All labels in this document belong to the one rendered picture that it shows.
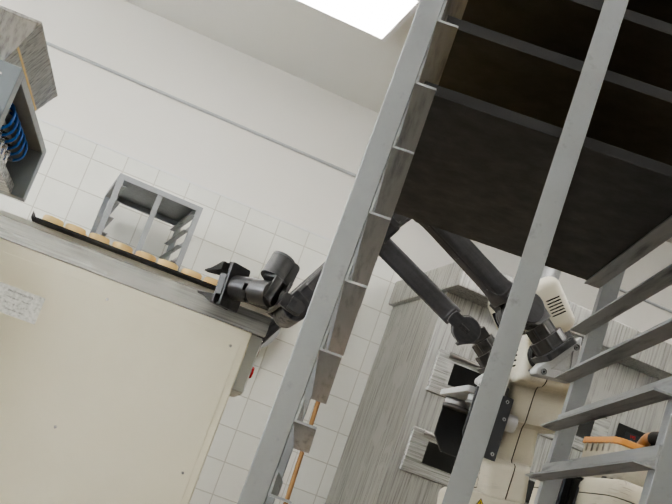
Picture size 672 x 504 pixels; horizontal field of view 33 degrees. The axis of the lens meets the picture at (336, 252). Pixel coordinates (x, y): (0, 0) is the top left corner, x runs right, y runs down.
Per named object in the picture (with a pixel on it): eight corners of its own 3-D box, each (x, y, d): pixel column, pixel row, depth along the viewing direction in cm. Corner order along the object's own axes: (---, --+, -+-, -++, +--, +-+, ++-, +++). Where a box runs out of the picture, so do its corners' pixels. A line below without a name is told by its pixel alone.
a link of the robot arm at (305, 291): (420, 211, 266) (400, 226, 275) (405, 193, 266) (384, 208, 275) (298, 324, 245) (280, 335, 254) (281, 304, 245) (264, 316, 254)
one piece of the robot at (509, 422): (476, 465, 304) (500, 388, 309) (510, 467, 277) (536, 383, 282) (421, 444, 302) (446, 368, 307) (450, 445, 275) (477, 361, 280)
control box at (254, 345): (229, 388, 270) (250, 333, 273) (221, 393, 293) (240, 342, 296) (244, 393, 270) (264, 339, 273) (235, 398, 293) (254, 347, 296)
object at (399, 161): (361, 256, 204) (367, 241, 205) (376, 261, 204) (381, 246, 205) (392, 147, 142) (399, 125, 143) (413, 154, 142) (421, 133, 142)
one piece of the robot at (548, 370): (567, 384, 278) (574, 339, 280) (575, 383, 273) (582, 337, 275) (528, 375, 276) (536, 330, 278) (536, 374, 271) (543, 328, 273)
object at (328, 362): (310, 398, 198) (316, 382, 199) (326, 404, 198) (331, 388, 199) (319, 349, 136) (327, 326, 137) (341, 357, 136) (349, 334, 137)
